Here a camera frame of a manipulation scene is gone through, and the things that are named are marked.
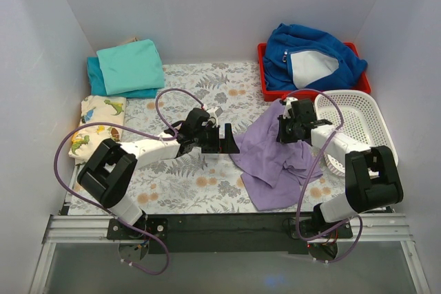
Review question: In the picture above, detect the purple t shirt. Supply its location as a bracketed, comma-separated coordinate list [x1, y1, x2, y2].
[230, 100, 314, 211]

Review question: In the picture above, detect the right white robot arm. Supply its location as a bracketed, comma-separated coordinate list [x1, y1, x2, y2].
[276, 97, 404, 237]

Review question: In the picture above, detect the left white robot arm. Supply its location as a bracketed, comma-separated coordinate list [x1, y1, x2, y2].
[77, 108, 239, 239]

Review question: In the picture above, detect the floral table cloth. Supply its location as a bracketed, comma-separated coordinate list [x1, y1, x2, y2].
[70, 62, 385, 214]

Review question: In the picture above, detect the white plastic basket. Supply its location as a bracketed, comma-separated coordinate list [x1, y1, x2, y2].
[314, 90, 398, 162]

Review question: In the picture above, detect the blue fleece jacket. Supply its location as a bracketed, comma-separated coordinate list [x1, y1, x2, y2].
[263, 23, 368, 91]

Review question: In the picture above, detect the red plastic tray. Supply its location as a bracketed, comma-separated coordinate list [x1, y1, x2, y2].
[257, 43, 371, 102]

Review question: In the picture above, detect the dinosaur print folded shirt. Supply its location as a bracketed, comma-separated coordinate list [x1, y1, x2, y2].
[68, 95, 126, 165]

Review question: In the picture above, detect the light teal folded shirt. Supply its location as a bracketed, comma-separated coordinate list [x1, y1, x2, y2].
[96, 39, 165, 94]

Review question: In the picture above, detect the dark teal folded shirt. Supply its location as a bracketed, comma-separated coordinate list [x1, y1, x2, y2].
[87, 57, 158, 98]

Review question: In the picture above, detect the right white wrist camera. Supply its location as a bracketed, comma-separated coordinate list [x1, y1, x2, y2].
[280, 96, 298, 118]

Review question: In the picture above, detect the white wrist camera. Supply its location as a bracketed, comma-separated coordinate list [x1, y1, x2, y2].
[280, 96, 298, 118]
[207, 106, 223, 118]

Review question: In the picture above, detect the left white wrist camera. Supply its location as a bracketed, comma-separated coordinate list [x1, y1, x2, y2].
[207, 106, 223, 118]

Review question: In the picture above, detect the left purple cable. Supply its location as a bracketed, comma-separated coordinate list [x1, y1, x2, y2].
[54, 87, 207, 276]

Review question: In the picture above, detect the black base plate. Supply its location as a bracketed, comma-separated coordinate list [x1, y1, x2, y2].
[106, 211, 354, 256]

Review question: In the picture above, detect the aluminium frame rail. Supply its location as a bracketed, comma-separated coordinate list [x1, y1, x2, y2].
[43, 213, 431, 293]

